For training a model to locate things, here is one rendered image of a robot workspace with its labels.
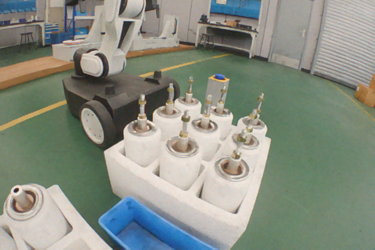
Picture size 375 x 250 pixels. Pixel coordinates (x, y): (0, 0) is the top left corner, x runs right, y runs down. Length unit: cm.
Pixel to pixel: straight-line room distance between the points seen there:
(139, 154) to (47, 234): 27
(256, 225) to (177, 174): 34
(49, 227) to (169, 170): 26
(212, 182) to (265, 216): 34
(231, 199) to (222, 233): 9
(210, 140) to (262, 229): 34
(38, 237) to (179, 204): 28
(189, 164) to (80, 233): 25
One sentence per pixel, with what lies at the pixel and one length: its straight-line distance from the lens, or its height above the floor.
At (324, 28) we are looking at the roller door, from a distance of 556.
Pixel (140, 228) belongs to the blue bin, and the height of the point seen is 0.
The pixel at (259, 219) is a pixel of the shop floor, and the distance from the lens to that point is 63.
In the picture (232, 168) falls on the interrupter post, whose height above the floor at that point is 26.
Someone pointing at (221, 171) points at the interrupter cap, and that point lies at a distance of 35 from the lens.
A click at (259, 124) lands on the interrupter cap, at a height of 25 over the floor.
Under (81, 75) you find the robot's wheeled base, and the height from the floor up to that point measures 19.
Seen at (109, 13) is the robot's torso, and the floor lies 55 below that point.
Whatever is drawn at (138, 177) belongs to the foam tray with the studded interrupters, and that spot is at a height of 17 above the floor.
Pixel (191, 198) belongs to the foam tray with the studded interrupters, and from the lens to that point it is 39.
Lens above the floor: 49
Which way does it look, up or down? 25 degrees down
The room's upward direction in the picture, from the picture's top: 7 degrees clockwise
